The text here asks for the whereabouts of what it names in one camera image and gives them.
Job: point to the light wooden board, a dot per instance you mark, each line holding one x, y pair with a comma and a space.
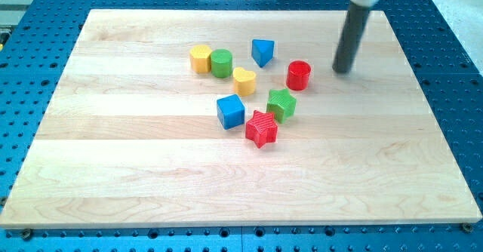
131, 136

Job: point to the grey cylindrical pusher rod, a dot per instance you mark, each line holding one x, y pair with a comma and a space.
350, 38

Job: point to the blue cube block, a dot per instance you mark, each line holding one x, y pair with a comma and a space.
230, 111

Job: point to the red star block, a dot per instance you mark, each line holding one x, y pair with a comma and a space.
261, 128

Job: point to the yellow hexagon block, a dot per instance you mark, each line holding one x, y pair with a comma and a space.
200, 58

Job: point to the red cylinder block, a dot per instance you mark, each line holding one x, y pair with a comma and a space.
298, 75

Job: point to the green star block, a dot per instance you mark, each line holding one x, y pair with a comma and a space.
282, 104

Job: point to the yellow heart block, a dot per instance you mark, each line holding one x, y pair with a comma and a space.
244, 81

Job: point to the blue triangle block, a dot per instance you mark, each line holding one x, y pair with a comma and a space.
262, 51

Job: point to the green cylinder block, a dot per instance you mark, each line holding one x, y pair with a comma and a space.
221, 63

